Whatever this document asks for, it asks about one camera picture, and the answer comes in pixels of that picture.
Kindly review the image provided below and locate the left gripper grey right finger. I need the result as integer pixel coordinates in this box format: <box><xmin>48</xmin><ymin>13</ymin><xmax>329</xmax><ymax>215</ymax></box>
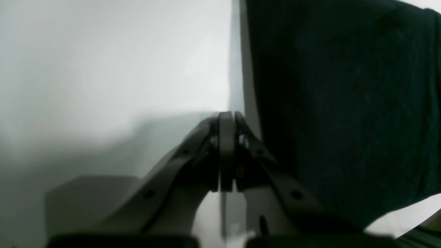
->
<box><xmin>234</xmin><ymin>112</ymin><xmax>397</xmax><ymax>248</ymax></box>

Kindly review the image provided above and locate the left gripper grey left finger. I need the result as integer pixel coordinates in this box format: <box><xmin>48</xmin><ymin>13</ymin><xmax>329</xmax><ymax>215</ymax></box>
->
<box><xmin>46</xmin><ymin>112</ymin><xmax>227</xmax><ymax>248</ymax></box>

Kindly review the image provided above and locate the black T-shirt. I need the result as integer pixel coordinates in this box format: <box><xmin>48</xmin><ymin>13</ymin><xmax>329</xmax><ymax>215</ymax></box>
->
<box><xmin>247</xmin><ymin>0</ymin><xmax>440</xmax><ymax>228</ymax></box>

